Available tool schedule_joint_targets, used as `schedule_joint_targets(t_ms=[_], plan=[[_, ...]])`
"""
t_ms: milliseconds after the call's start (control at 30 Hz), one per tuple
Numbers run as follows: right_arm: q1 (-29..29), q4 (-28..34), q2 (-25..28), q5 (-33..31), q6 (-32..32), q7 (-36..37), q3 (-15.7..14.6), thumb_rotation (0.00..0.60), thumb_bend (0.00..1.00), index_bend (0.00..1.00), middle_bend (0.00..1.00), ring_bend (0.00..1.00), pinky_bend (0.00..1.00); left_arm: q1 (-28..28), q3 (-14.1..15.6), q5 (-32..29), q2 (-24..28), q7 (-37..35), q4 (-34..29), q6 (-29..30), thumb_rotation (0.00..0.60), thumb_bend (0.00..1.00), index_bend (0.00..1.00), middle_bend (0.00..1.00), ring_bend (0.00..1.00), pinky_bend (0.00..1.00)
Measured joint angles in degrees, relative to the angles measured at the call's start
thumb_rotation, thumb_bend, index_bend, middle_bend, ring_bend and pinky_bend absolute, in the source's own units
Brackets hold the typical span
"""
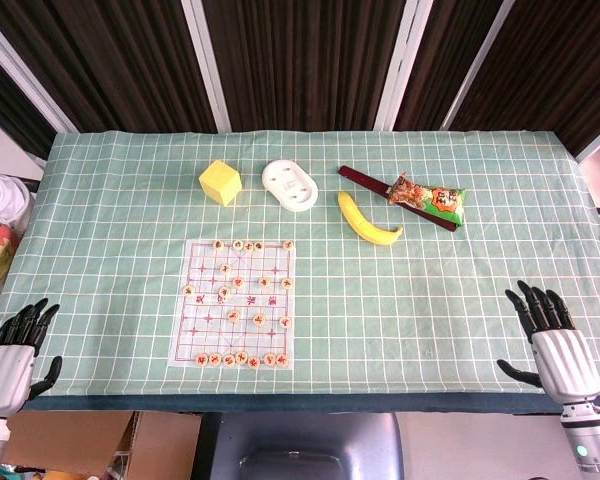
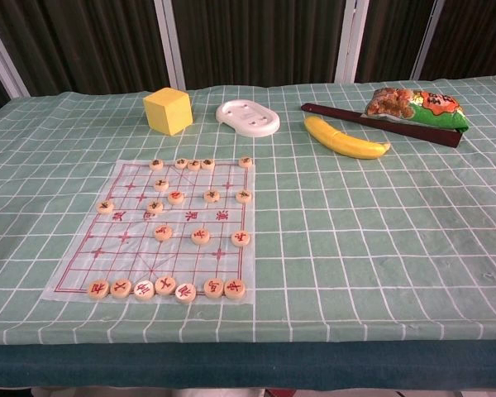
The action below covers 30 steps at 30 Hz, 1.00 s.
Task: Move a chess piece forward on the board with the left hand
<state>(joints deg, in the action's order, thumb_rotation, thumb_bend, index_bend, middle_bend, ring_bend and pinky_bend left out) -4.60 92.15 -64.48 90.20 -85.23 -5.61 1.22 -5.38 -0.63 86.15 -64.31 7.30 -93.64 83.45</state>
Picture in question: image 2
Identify chinese chess board sheet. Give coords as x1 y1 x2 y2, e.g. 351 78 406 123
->
41 159 257 306

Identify white oval plastic tray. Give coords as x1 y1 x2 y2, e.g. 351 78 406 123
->
215 98 282 138

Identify yellow toy banana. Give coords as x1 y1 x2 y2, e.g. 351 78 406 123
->
304 116 392 160

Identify green checkered tablecloth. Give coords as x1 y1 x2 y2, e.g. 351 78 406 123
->
0 74 496 347

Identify yellow foam cube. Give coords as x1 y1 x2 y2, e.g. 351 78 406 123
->
143 87 193 136

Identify dark pleated curtain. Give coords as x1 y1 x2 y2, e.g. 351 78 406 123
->
0 0 496 121

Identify dark teal table cover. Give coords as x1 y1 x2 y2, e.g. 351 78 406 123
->
0 330 496 392

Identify dark red wooden stick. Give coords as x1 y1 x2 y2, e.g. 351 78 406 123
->
300 103 464 149

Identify green orange snack bag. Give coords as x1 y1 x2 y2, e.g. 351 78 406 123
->
363 87 469 134

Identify white frame post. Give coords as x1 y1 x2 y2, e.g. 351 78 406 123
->
336 0 371 84
154 0 188 91
0 19 31 99
410 0 446 80

